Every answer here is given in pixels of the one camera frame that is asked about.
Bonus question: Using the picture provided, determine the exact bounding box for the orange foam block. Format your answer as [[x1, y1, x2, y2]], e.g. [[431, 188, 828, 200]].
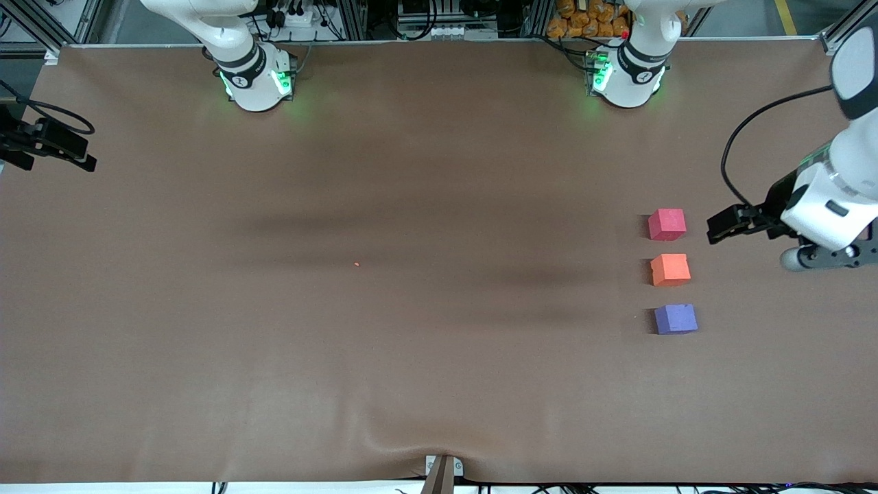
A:
[[650, 253, 691, 287]]

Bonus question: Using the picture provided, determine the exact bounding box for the red foam block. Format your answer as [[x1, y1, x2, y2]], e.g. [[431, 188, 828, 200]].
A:
[[648, 209, 687, 242]]

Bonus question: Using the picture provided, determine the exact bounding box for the purple foam block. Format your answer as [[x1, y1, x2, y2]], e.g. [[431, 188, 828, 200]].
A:
[[654, 303, 698, 336]]

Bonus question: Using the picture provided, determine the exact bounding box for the pile of orange snacks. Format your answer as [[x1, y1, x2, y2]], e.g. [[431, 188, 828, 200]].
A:
[[547, 0, 632, 39]]

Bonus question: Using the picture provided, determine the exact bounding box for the brown table mat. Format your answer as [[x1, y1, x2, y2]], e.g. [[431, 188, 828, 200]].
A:
[[0, 40, 878, 484]]

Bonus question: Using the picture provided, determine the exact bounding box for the white terminal strip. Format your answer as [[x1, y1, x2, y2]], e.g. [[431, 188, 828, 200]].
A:
[[396, 24, 499, 40]]

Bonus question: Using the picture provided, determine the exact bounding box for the brown wooden bar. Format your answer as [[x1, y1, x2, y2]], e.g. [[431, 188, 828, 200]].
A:
[[420, 456, 455, 494]]

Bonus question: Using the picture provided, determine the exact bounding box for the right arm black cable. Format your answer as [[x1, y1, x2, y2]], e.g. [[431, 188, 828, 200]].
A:
[[0, 79, 95, 136]]

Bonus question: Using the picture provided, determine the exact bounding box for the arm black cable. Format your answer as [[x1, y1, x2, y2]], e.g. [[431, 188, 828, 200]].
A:
[[0, 79, 95, 136], [720, 86, 836, 208]]

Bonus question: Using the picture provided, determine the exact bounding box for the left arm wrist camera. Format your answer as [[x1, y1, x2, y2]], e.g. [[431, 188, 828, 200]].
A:
[[781, 242, 878, 272]]

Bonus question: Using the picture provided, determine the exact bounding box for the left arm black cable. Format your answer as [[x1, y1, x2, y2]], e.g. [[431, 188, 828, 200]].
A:
[[720, 86, 836, 208]]

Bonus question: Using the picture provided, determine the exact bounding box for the aluminium frame profile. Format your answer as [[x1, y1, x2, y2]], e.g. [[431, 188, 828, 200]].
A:
[[820, 0, 878, 56], [0, 0, 66, 57]]

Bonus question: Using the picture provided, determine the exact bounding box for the metal bracket with screws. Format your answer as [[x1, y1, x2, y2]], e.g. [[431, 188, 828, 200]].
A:
[[425, 454, 464, 479]]

